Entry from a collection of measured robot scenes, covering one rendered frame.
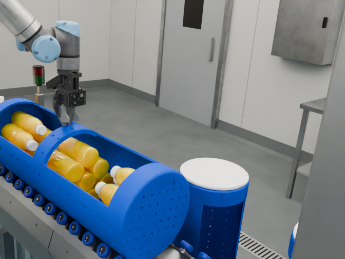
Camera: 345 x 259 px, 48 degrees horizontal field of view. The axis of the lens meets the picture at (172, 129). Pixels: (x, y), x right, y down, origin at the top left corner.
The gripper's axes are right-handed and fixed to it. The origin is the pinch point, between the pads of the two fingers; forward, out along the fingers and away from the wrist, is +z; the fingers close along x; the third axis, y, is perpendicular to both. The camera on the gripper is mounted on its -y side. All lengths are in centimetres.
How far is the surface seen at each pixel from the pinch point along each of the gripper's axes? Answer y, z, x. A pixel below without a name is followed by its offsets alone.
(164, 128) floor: -216, 124, 284
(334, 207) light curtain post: 103, -29, -36
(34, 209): -2.3, 31.0, -11.6
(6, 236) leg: -37, 63, -8
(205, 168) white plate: 29, 20, 47
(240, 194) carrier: 47, 23, 46
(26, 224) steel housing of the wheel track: -4.8, 37.7, -13.6
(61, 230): 15.2, 30.8, -11.4
